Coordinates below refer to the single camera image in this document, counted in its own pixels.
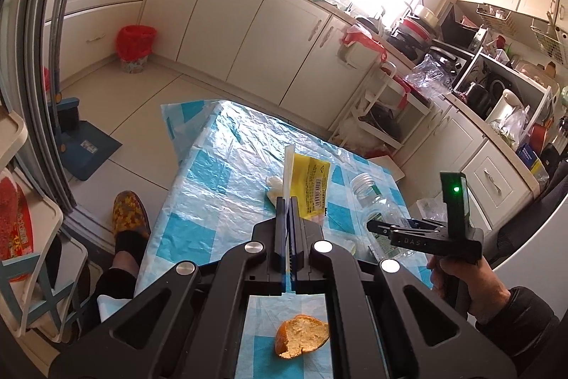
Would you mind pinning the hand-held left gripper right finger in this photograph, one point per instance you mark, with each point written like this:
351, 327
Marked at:
294, 237

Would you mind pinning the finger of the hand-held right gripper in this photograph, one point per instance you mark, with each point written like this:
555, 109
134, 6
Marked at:
417, 243
421, 226

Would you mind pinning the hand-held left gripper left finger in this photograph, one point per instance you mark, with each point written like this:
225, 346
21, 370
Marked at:
281, 237

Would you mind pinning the clear plastic bottle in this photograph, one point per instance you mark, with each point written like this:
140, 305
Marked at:
377, 201

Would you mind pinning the yellow plastic wrapper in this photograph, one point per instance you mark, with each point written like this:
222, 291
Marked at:
313, 183

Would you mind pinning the person's right forearm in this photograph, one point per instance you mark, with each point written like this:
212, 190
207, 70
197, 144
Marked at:
523, 321

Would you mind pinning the red trash bin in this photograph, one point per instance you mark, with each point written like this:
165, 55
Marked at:
135, 46

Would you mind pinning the person's right hand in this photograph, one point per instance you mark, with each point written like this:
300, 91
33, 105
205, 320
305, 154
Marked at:
483, 290

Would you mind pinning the clear bag on drawer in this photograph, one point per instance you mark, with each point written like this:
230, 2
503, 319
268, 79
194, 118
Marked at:
432, 208

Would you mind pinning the white plastic bag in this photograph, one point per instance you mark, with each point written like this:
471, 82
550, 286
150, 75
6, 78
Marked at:
274, 190

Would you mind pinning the cardboard sheet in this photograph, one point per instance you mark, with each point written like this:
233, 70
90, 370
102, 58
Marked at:
386, 166

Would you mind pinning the cream drawer cabinets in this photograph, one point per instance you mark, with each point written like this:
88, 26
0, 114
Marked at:
470, 166

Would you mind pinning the round orange peel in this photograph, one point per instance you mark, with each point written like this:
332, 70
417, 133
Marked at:
301, 334

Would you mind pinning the white rolling cart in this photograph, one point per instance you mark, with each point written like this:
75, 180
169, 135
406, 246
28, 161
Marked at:
381, 117

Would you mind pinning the white kettle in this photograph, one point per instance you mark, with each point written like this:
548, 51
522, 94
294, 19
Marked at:
501, 106

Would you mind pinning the yellow patterned slipper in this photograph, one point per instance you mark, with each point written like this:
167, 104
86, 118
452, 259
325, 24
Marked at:
131, 212

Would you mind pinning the clear crumpled plastic bag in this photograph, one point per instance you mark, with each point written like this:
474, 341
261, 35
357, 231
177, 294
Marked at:
432, 72

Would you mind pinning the person's leg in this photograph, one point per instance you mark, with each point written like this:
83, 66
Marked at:
120, 263

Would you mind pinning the red plastic bag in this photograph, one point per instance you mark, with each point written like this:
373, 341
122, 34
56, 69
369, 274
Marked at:
361, 39

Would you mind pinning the black microwave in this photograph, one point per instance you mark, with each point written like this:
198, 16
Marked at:
461, 26

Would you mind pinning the blue dustpan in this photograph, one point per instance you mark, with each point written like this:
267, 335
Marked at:
86, 148

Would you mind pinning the cream base cabinets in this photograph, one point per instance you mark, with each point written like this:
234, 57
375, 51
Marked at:
248, 19

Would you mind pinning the white chair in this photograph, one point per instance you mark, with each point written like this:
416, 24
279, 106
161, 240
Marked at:
26, 228

